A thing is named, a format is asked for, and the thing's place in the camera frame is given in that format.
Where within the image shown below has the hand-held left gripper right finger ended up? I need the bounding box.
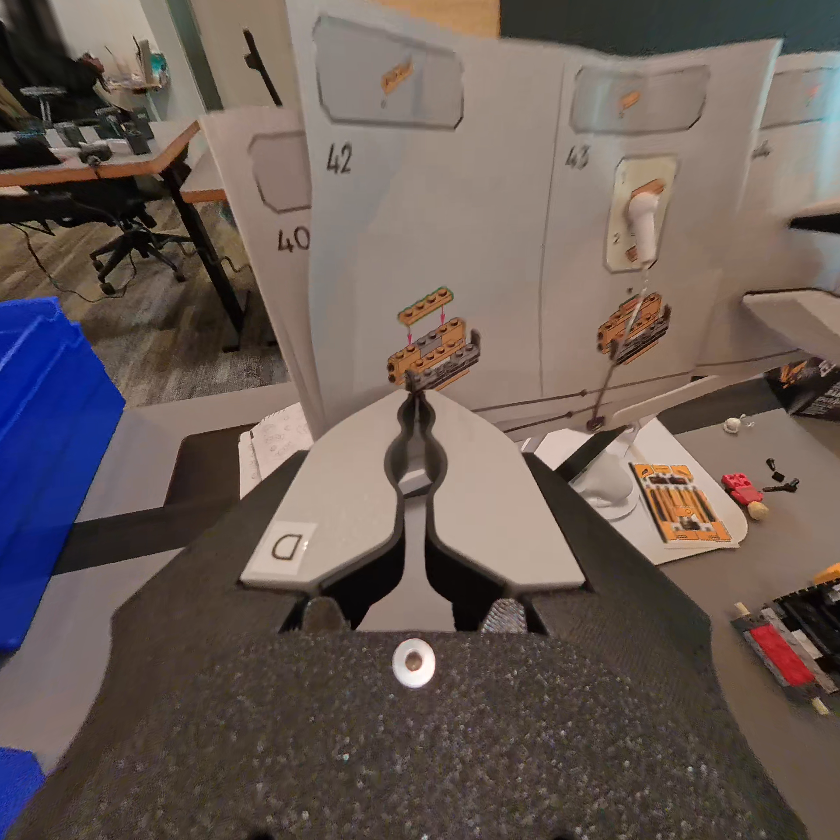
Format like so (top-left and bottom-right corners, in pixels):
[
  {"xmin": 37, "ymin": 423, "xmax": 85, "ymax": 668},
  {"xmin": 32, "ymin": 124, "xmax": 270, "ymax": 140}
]
[{"xmin": 420, "ymin": 388, "xmax": 585, "ymax": 597}]

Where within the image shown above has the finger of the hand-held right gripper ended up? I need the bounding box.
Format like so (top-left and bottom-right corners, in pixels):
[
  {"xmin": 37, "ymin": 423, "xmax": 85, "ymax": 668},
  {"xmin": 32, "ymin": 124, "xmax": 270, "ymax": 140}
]
[
  {"xmin": 789, "ymin": 196, "xmax": 840, "ymax": 232},
  {"xmin": 742, "ymin": 289, "xmax": 840, "ymax": 344}
]

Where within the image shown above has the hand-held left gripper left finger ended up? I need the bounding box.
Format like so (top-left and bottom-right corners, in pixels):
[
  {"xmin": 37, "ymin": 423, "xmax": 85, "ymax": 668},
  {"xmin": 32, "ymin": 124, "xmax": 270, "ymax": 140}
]
[{"xmin": 239, "ymin": 388, "xmax": 416, "ymax": 592}]

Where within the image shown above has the blue plastic bin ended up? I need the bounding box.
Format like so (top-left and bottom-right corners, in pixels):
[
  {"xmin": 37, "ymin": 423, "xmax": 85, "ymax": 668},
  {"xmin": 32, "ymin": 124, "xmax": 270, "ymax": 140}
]
[
  {"xmin": 0, "ymin": 745, "xmax": 49, "ymax": 840},
  {"xmin": 0, "ymin": 297, "xmax": 127, "ymax": 655}
]

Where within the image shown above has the grey desk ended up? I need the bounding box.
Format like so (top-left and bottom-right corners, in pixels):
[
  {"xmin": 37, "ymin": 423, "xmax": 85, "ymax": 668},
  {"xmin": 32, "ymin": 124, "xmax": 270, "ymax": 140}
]
[{"xmin": 0, "ymin": 381, "xmax": 840, "ymax": 840}]

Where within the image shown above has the wood edged office desk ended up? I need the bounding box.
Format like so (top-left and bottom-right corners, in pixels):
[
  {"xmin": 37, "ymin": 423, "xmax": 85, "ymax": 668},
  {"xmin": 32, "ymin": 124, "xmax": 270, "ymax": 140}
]
[{"xmin": 0, "ymin": 120, "xmax": 278, "ymax": 353}]

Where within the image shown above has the yellow car toy box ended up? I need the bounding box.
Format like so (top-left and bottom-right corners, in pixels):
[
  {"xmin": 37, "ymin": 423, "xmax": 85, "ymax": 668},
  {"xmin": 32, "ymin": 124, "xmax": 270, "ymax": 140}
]
[{"xmin": 763, "ymin": 357, "xmax": 840, "ymax": 422}]

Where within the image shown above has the black white plastic bag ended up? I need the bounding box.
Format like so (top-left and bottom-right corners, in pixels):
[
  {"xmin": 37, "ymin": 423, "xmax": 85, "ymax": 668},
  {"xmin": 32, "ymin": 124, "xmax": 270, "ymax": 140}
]
[{"xmin": 556, "ymin": 425, "xmax": 639, "ymax": 511}]

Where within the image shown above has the black hinge brick piece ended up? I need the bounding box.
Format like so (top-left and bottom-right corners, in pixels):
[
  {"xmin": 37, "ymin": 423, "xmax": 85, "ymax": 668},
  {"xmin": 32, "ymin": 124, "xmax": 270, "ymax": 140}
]
[{"xmin": 763, "ymin": 457, "xmax": 802, "ymax": 495}]

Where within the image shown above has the red toy minifigure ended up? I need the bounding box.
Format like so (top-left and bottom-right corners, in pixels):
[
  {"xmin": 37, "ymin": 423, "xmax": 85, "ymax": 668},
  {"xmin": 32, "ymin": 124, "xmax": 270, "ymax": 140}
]
[{"xmin": 720, "ymin": 470, "xmax": 770, "ymax": 523}]

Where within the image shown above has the orange black sticker sheet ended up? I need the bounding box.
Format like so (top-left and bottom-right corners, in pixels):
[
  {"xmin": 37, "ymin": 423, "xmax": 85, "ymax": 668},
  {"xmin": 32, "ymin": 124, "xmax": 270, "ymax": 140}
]
[{"xmin": 627, "ymin": 461, "xmax": 736, "ymax": 547}]

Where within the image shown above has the dark panel with wooden rim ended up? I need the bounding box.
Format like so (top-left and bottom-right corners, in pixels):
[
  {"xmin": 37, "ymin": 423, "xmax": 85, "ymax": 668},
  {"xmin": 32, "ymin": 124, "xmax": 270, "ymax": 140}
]
[{"xmin": 366, "ymin": 0, "xmax": 840, "ymax": 59}]

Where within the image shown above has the white instruction booklet stand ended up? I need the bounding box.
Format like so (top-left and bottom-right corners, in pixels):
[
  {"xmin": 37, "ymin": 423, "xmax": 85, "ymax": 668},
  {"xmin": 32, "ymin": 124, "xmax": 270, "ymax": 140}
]
[{"xmin": 200, "ymin": 0, "xmax": 840, "ymax": 438}]

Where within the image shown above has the black brick car chassis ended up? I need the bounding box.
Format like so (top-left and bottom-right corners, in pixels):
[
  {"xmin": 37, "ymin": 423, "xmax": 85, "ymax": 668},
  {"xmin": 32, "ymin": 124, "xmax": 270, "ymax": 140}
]
[{"xmin": 728, "ymin": 560, "xmax": 840, "ymax": 721}]

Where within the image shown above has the black office chair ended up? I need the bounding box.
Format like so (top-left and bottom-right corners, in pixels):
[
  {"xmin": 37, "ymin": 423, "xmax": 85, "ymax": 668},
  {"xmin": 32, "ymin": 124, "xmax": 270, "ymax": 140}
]
[{"xmin": 0, "ymin": 182, "xmax": 193, "ymax": 298}]

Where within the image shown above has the black pole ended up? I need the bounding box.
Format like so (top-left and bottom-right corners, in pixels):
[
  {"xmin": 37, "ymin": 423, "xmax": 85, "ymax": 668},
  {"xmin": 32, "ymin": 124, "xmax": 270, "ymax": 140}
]
[{"xmin": 241, "ymin": 29, "xmax": 284, "ymax": 110}]

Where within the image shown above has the group of dark small devices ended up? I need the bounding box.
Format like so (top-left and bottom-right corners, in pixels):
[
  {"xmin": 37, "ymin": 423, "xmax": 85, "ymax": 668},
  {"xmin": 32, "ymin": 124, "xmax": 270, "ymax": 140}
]
[{"xmin": 0, "ymin": 120, "xmax": 160, "ymax": 166}]

